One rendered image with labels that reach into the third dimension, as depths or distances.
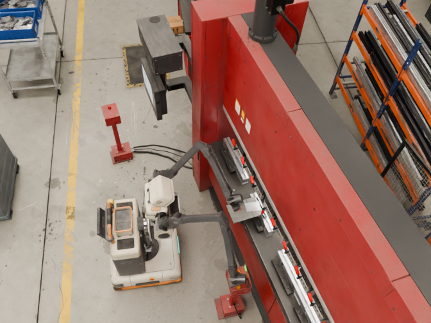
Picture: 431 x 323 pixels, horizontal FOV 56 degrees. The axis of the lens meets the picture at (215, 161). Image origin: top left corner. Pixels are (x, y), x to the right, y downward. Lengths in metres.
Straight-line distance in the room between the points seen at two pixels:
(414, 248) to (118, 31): 5.60
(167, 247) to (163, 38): 1.97
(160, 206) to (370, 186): 1.64
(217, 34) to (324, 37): 3.99
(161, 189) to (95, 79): 3.20
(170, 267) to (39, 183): 1.94
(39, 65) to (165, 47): 2.91
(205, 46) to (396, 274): 2.02
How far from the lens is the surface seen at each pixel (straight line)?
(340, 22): 7.34
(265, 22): 2.79
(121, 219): 3.60
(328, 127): 2.42
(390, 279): 2.05
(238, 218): 3.46
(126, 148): 5.01
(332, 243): 2.45
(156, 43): 3.39
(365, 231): 2.11
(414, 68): 4.42
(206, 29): 3.06
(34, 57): 6.11
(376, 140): 5.06
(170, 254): 4.10
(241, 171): 3.74
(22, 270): 4.68
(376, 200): 2.22
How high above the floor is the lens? 4.06
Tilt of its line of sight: 55 degrees down
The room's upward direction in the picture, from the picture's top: 4 degrees clockwise
